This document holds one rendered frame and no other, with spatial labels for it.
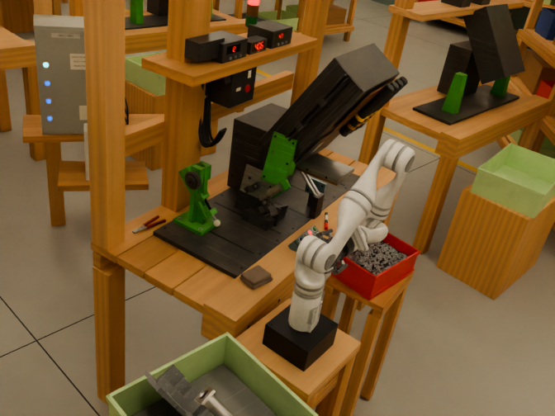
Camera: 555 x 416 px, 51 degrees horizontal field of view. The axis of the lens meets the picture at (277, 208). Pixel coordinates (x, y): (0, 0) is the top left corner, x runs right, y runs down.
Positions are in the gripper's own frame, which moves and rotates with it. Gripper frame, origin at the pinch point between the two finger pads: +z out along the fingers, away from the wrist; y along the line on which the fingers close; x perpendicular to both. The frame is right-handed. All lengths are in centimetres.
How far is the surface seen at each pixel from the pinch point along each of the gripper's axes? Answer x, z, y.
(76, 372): -154, 29, -14
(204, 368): -26.2, 38.7, -16.4
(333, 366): -8.7, 5.2, -34.5
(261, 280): -32.0, -0.4, -1.4
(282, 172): -37, -38, 33
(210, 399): 15, 65, -14
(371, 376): -67, -68, -73
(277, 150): -36, -39, 42
